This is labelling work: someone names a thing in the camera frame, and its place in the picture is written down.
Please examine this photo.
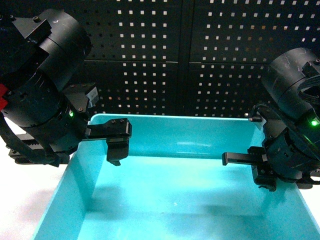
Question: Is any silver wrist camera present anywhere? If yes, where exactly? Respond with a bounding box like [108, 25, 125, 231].
[86, 86, 99, 108]
[244, 104, 267, 123]

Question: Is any teal plastic bin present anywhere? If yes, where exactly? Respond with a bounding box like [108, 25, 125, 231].
[33, 115, 320, 240]

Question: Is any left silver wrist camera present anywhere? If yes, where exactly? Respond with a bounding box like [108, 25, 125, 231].
[86, 86, 99, 108]

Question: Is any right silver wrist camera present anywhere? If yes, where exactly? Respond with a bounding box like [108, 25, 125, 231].
[244, 104, 267, 123]

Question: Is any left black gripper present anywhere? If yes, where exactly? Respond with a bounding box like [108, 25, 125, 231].
[7, 83, 132, 167]

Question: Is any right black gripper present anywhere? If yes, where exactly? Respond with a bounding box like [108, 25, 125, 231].
[222, 103, 320, 192]

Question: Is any black perforated panel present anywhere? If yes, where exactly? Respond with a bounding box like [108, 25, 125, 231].
[0, 0, 320, 118]

